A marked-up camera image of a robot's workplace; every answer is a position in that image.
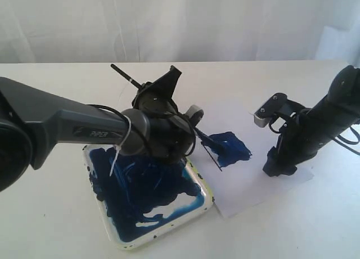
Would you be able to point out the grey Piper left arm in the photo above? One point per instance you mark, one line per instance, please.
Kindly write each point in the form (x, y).
(34, 121)

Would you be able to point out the white paint tray blue paint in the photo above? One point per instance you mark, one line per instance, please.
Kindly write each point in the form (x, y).
(141, 200)

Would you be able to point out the white paper with square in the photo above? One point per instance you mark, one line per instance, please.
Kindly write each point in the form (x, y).
(239, 183)

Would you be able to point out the black paintbrush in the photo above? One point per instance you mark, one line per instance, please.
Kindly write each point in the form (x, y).
(205, 139)

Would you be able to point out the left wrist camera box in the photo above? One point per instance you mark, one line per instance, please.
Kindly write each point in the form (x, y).
(194, 114)

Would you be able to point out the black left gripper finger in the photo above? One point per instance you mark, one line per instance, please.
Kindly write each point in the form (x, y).
(166, 84)

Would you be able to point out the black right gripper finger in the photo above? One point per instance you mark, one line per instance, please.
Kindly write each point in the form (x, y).
(279, 163)

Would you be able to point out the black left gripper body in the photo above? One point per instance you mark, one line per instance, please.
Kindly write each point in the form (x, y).
(171, 138)

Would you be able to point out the white zip tie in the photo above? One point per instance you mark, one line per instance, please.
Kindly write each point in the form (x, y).
(118, 146)

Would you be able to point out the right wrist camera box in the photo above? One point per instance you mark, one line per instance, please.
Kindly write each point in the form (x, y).
(275, 107)

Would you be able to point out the white backdrop curtain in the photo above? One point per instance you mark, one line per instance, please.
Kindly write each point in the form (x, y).
(178, 30)

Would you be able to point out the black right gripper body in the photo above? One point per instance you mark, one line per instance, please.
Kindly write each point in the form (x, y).
(303, 134)

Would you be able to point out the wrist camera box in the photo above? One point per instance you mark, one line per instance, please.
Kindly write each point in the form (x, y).
(275, 107)
(194, 114)

